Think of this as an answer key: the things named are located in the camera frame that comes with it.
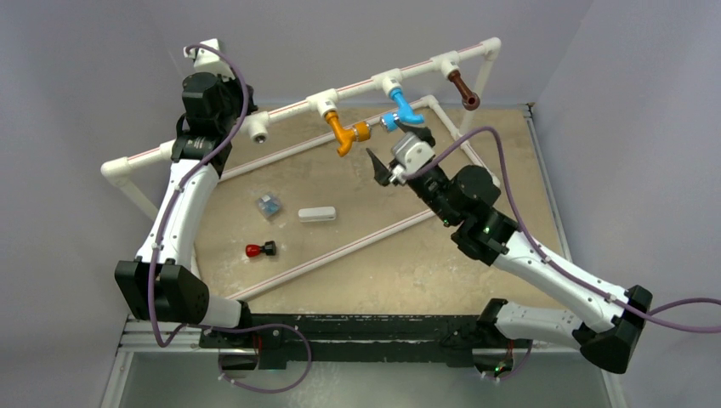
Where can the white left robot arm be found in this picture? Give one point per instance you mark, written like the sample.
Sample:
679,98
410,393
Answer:
160,274

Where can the white PVC pipe frame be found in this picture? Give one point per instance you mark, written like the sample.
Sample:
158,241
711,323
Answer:
291,153

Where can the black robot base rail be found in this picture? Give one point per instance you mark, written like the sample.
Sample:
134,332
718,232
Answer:
457,341

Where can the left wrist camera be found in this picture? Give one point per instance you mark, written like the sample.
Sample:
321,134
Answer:
207,61

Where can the blue water faucet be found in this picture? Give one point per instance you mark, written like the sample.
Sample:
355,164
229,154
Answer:
403,113

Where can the red black faucet piece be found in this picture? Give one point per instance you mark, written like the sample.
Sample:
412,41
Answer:
269,249

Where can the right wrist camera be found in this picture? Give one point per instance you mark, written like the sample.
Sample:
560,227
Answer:
411,154

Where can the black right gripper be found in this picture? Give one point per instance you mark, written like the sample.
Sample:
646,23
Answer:
381,173

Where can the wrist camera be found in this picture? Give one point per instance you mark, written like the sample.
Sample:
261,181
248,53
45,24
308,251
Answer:
207,61
411,154

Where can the white plastic case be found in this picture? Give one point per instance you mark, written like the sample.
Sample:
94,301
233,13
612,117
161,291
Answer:
317,214

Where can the orange water faucet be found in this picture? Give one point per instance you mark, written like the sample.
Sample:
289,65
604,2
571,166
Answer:
347,136

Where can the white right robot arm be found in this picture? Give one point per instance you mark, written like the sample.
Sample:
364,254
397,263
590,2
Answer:
601,320

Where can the clear bag blue parts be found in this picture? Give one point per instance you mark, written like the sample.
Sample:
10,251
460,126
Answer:
268,205

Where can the brown water faucet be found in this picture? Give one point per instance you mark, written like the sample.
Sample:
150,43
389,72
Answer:
469,98

